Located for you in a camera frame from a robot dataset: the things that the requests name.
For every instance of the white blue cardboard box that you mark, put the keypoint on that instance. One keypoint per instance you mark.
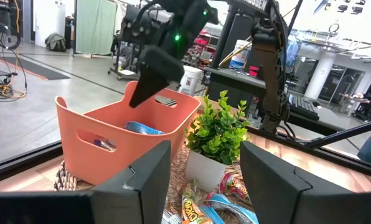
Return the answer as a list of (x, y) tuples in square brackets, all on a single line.
[(240, 57)]

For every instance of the grey desk top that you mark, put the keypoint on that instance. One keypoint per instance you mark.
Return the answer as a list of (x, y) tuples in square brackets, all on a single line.
[(232, 79)]

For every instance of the small red box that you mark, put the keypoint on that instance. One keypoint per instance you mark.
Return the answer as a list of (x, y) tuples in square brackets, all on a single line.
[(254, 71)]

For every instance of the green plant in white pot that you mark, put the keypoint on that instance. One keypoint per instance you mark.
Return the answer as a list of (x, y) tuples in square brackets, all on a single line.
[(216, 137)]

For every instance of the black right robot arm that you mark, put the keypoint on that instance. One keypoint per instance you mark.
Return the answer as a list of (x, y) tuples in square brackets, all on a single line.
[(266, 77)]

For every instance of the grey keyboard shelf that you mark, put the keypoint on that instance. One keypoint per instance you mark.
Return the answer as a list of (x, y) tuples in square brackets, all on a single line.
[(335, 119)]

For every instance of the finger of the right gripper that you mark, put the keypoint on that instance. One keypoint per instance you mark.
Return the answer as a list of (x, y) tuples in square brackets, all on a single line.
[(148, 87)]

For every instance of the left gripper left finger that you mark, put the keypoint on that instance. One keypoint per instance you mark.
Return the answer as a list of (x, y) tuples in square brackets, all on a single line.
[(135, 193)]

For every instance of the white plastic bucket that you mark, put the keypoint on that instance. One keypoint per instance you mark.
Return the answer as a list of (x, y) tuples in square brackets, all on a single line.
[(191, 81)]

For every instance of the dark bag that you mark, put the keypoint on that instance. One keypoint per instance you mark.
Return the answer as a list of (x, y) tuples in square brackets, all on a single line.
[(55, 43)]

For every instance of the backlit black keyboard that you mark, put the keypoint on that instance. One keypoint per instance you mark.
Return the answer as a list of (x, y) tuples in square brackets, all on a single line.
[(302, 107)]

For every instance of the shelf with red bins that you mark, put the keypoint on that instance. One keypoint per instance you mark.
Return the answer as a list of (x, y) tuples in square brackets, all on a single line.
[(201, 42)]

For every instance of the black diagonal desk beam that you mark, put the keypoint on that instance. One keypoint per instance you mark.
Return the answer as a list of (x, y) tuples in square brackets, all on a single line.
[(344, 134)]

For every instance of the pile of snack packets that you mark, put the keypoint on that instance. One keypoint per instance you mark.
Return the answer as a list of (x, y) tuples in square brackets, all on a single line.
[(233, 186)]

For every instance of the black floor mat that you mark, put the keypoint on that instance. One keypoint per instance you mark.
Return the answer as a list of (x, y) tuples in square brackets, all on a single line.
[(39, 70)]

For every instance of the black aluminium table frame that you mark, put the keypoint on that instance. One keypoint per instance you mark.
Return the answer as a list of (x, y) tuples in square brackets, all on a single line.
[(17, 161)]

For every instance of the silver blue granola bar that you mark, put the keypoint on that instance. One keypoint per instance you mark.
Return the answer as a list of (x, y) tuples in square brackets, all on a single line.
[(171, 217)]

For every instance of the white building pillar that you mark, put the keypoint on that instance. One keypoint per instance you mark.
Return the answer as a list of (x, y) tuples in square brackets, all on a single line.
[(321, 74)]

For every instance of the round woven placemat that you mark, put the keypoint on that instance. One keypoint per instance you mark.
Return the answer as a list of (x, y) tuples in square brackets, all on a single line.
[(65, 182)]

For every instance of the white cabinet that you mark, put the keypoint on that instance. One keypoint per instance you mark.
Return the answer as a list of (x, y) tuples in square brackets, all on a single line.
[(48, 18)]

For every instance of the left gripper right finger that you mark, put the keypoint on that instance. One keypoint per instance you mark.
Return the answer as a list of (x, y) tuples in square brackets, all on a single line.
[(275, 193)]

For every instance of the green curtain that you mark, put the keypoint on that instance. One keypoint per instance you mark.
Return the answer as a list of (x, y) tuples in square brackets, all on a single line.
[(95, 28)]

